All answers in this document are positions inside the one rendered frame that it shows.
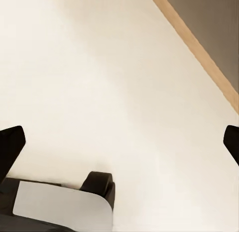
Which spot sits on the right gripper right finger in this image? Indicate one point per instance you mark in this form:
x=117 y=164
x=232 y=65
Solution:
x=231 y=141

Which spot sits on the cabinet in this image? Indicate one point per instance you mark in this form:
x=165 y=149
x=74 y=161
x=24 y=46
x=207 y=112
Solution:
x=215 y=24

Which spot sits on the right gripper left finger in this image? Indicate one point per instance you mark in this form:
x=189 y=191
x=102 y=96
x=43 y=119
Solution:
x=12 y=141

